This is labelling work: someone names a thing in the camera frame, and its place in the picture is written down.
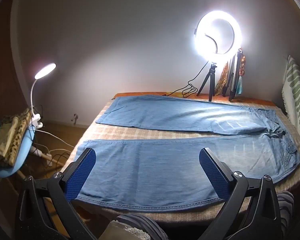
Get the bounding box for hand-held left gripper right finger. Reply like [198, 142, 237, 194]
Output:
[199, 147, 283, 240]

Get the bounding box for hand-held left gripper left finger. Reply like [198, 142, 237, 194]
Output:
[15, 147, 97, 240]

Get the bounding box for blue denim pants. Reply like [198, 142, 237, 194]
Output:
[74, 94, 300, 207]

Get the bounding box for white power strip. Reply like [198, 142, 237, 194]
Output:
[31, 147, 53, 167]

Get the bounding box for beige checked bed blanket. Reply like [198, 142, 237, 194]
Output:
[70, 92, 300, 225]

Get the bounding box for leopard print cloth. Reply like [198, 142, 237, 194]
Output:
[4, 107, 33, 166]

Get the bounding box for person's left leg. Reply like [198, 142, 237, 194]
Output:
[116, 213, 168, 240]

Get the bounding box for person's leg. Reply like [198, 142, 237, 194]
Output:
[116, 213, 168, 240]
[276, 191, 296, 240]

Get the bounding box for person's right leg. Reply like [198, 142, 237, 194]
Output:
[276, 191, 296, 240]

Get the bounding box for olive cloth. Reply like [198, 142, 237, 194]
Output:
[0, 116, 18, 167]

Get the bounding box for folded black tripod stand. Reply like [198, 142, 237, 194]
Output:
[222, 49, 243, 102]

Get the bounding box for white clip desk lamp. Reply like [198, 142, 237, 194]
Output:
[27, 63, 57, 128]

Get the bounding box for green white striped blanket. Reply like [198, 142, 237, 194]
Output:
[282, 55, 300, 145]

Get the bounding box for brown wooden door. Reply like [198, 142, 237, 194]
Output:
[0, 0, 28, 120]

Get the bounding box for white lamp cable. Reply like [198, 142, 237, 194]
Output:
[36, 126, 76, 148]

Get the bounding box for black ring light cable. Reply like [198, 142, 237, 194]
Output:
[162, 62, 208, 97]

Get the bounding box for black ring light tripod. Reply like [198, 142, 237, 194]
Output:
[197, 62, 219, 102]

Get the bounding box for white ring light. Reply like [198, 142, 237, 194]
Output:
[194, 10, 243, 63]

